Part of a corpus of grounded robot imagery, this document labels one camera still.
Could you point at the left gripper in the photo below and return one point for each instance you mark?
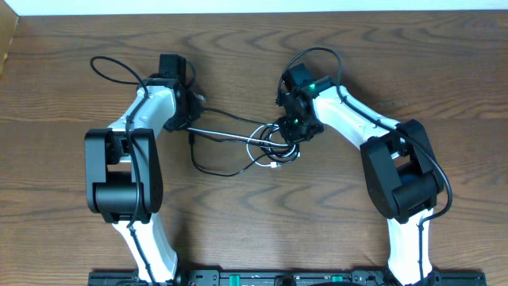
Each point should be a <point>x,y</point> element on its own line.
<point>194,106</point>

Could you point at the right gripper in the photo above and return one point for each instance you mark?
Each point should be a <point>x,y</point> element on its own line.
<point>293,137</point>

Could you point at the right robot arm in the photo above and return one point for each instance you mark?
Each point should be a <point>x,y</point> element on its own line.
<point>398,162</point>

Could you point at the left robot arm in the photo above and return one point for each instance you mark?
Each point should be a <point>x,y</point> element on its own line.
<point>123,176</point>

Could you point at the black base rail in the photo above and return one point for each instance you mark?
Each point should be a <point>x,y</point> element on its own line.
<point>367,277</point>

